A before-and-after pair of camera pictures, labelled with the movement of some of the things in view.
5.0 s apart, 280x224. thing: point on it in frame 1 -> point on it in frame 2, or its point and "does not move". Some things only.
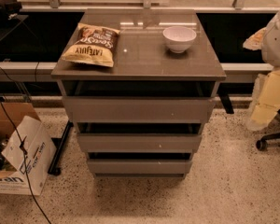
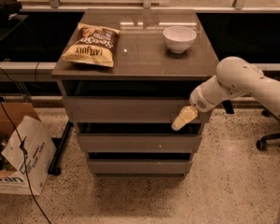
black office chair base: x=261 y=144 does not move
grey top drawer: x=136 y=110 does not move
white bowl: x=178 y=38 does not move
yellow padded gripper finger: x=271 y=93 -> x=198 y=100
